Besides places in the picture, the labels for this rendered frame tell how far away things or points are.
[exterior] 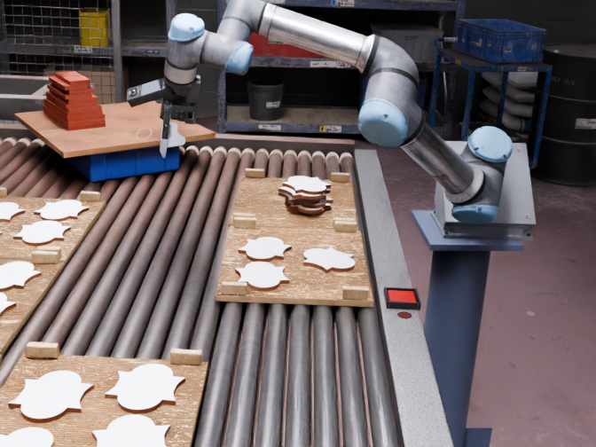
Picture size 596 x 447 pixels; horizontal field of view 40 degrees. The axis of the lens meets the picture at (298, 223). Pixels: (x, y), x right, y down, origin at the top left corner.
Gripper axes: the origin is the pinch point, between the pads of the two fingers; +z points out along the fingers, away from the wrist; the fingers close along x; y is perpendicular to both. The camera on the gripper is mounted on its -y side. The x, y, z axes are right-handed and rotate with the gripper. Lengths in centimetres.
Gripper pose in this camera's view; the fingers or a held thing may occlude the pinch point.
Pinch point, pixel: (160, 138)
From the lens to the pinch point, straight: 210.3
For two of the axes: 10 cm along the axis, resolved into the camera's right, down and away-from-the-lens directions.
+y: 9.7, 0.8, 2.4
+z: -2.3, 6.9, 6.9
